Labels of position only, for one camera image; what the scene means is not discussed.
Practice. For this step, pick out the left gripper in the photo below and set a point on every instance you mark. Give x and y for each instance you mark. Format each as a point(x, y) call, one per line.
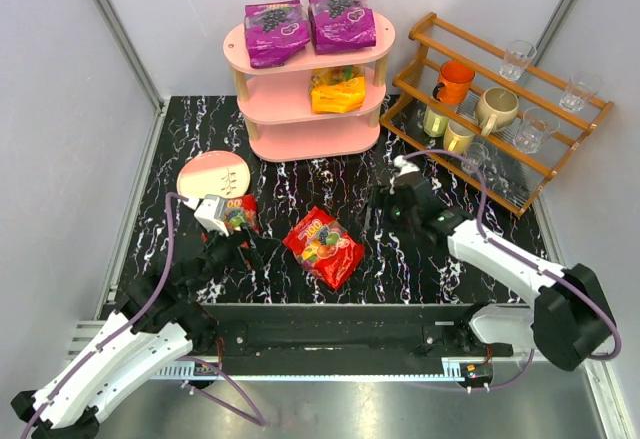
point(236, 245)

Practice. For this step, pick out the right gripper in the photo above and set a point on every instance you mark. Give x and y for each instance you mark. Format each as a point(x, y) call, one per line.
point(396, 204)

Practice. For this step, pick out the red candy bag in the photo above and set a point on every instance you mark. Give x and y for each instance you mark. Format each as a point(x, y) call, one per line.
point(240, 212)
point(322, 247)

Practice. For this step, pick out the orange candy bag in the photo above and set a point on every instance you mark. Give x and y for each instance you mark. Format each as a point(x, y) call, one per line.
point(337, 90)

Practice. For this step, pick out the purple candy bag front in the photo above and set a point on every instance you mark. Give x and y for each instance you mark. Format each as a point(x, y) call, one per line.
point(341, 25)

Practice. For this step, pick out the purple candy bag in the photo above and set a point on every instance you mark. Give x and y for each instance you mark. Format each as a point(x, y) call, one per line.
point(274, 32)
point(341, 25)

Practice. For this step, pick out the purple candy bag back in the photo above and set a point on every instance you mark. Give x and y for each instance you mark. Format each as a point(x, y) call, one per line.
point(274, 32)

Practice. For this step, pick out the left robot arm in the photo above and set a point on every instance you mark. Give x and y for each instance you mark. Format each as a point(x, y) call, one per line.
point(158, 320)

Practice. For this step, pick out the pink three-tier shelf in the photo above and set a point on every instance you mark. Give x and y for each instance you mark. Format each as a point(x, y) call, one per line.
point(276, 104)

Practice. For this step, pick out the clear glass middle shelf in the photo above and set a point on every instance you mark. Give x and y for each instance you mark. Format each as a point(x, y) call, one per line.
point(536, 127)

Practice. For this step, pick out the pink round plate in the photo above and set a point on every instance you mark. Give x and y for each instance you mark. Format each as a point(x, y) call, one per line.
point(220, 173)

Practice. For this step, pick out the green-yellow mug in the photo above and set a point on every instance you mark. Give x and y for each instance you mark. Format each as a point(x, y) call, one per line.
point(434, 123)

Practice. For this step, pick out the cream yellow mug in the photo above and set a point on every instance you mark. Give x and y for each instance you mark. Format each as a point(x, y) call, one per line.
point(457, 138)

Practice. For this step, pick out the small clear glass bottom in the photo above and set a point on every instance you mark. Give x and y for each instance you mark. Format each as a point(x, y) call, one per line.
point(475, 156)

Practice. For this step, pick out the wooden cup rack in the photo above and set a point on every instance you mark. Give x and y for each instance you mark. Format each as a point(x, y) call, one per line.
point(518, 178)

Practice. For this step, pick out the orange mug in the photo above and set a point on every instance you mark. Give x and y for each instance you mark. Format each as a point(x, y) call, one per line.
point(454, 82)

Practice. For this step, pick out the beige round mug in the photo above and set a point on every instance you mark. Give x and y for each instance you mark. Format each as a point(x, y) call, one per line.
point(496, 110)

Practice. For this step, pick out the clear glass top left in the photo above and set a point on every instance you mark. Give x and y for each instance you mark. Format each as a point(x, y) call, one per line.
point(518, 55)

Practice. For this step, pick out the clear glass top right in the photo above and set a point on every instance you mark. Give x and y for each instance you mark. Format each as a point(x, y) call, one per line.
point(581, 87)

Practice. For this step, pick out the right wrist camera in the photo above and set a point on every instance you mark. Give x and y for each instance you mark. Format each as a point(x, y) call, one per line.
point(402, 169)

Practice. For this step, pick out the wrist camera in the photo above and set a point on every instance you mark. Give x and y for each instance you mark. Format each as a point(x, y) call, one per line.
point(402, 169)
point(208, 213)

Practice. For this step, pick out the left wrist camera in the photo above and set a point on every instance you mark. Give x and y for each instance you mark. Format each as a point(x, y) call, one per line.
point(208, 213)

